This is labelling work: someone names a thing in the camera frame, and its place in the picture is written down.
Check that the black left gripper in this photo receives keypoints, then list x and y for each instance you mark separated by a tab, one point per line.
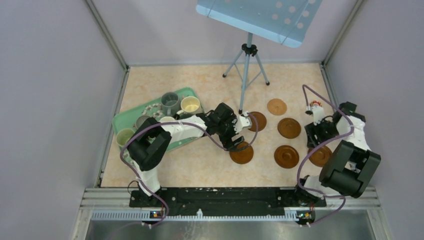
231	121

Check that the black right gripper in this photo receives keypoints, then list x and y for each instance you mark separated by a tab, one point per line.
311	130

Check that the dark brown wooden coaster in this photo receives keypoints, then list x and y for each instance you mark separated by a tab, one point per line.
243	156

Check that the light tan wooden coaster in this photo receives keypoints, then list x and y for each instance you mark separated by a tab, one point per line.
277	107

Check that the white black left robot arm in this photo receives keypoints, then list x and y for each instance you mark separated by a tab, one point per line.
149	143

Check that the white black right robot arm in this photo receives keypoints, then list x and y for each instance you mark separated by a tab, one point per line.
346	171

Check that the cream cup with yellow inside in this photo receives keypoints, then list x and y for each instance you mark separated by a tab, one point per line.
190	105

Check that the white and black cup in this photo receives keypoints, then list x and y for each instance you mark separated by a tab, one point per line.
167	119

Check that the grey cup on tray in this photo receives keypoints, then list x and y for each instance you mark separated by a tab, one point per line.
170	103

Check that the metallic grey cup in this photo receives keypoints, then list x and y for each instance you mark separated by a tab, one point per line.
139	122

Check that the pale green cup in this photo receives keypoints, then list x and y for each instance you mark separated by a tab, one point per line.
123	136

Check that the small red toy packet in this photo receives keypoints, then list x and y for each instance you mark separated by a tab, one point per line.
316	103

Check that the green floral serving tray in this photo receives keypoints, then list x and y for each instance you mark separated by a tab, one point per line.
127	119

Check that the blue music stand with tripod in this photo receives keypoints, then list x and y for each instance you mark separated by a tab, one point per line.
285	22

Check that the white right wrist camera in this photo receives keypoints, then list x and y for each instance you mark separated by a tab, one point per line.
317	112

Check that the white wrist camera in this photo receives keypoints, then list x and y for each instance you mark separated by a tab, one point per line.
317	112
243	121

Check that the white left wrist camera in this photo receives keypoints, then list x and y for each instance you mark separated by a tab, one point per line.
243	121

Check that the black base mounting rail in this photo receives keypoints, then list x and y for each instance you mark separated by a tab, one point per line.
224	201

